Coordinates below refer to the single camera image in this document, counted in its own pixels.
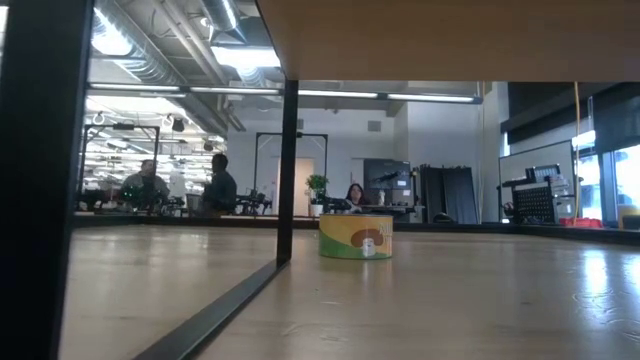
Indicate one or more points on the green yellow labelled can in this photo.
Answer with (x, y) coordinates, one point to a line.
(356, 236)

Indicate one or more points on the potted green plant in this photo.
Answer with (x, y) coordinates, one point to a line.
(317, 182)

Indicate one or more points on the person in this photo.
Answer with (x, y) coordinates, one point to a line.
(145, 187)
(220, 187)
(356, 196)

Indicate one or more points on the white bottle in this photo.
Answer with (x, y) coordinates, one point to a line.
(381, 196)

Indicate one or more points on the black monitor screen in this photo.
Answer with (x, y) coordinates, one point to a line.
(387, 175)

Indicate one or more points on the ceiling light strip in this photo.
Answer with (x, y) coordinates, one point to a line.
(340, 93)

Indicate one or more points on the black curtain panels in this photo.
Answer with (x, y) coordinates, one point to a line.
(450, 195)

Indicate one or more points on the black perforated cart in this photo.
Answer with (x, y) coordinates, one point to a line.
(537, 202)

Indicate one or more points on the grey partition panel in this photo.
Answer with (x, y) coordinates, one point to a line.
(537, 155)

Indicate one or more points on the red tray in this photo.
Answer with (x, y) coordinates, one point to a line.
(580, 222)

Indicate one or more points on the black rig frame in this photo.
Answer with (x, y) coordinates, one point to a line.
(310, 134)
(120, 127)

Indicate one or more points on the black aluminium table frame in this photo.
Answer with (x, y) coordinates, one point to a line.
(500, 229)

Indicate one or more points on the silver ventilation duct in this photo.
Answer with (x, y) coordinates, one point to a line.
(220, 15)

